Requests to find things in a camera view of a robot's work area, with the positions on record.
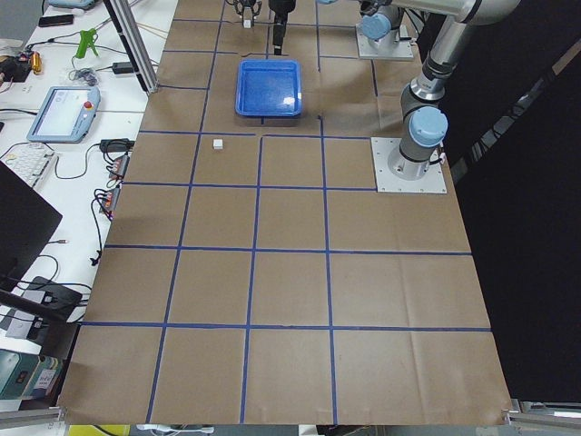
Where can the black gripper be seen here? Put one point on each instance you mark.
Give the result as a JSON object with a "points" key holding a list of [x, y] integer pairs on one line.
{"points": [[281, 6]]}

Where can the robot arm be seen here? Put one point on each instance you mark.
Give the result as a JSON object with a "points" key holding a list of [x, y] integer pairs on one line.
{"points": [[348, 97], [378, 19]]}

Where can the blue plastic tray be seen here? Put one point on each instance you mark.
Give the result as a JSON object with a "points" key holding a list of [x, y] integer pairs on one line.
{"points": [[269, 88]]}

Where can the black power adapter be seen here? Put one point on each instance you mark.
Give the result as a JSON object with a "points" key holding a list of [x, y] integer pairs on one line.
{"points": [[122, 68]]}

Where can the black smartphone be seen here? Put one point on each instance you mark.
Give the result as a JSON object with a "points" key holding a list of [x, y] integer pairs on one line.
{"points": [[56, 20]]}

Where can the teach pendant tablet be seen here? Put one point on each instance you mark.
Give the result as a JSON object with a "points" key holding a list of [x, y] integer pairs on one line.
{"points": [[65, 115]]}

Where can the brown paper table cover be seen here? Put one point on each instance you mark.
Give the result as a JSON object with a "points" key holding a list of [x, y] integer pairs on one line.
{"points": [[267, 283]]}

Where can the white keyboard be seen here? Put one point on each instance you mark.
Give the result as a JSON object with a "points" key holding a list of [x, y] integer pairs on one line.
{"points": [[30, 161]]}

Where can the black monitor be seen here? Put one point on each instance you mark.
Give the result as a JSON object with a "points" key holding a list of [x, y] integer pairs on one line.
{"points": [[28, 222]]}

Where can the aluminium frame post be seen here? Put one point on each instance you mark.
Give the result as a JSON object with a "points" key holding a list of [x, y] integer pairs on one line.
{"points": [[126, 27]]}

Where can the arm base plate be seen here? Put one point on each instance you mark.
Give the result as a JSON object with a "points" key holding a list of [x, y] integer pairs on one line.
{"points": [[395, 46], [396, 174]]}

